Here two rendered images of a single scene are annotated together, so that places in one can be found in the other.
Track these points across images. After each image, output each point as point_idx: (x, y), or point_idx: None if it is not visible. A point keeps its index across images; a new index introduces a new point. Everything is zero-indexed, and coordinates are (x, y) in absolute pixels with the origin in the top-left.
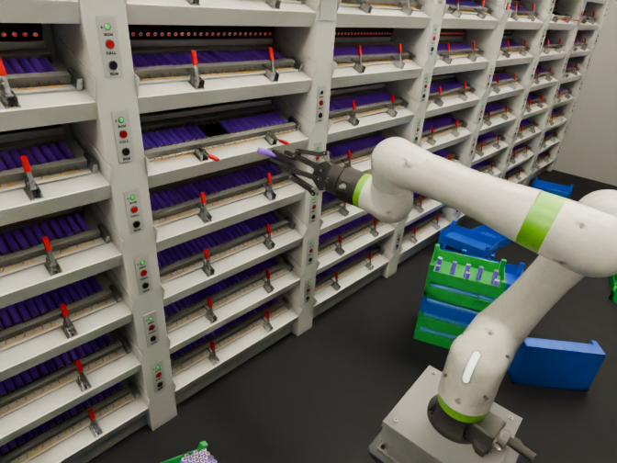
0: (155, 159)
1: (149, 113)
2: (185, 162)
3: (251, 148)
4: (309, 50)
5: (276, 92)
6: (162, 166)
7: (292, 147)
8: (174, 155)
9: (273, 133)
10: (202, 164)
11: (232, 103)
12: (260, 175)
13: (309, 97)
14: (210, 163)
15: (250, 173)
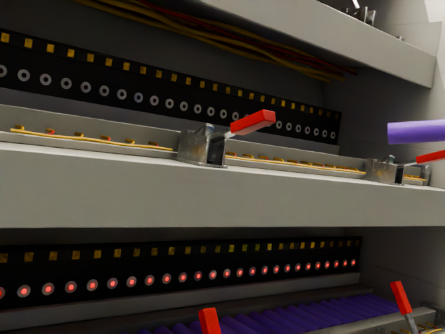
0: (22, 127)
1: (44, 89)
2: (141, 159)
3: (344, 179)
4: (412, 10)
5: (375, 55)
6: (48, 149)
7: (438, 208)
8: (105, 147)
9: (387, 156)
10: (206, 175)
11: (261, 131)
12: (359, 315)
13: (440, 98)
14: (235, 182)
15: (329, 309)
